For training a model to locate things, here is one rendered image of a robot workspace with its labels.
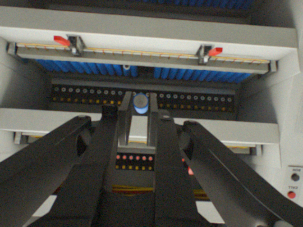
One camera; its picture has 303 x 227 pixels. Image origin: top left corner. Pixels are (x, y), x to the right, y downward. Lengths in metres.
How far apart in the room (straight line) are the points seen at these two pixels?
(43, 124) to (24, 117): 0.04
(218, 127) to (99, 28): 0.32
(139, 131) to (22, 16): 0.32
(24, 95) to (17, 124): 0.11
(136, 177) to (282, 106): 0.47
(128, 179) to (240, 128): 0.40
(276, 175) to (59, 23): 0.56
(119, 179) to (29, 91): 0.38
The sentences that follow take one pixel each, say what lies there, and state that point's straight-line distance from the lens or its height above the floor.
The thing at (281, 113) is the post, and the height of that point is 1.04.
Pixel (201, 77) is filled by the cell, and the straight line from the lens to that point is 0.50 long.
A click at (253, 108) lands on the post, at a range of 0.56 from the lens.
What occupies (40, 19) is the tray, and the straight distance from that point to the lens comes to 0.44.
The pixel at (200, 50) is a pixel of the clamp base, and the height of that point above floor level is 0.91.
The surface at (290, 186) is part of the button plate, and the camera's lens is 0.54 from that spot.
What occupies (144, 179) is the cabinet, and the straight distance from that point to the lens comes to 0.65.
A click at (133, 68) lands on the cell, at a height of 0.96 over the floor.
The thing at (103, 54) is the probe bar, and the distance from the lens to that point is 0.43.
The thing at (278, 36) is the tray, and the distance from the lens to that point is 0.47.
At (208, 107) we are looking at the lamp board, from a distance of 0.55.
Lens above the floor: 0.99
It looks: 10 degrees up
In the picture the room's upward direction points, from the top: 176 degrees counter-clockwise
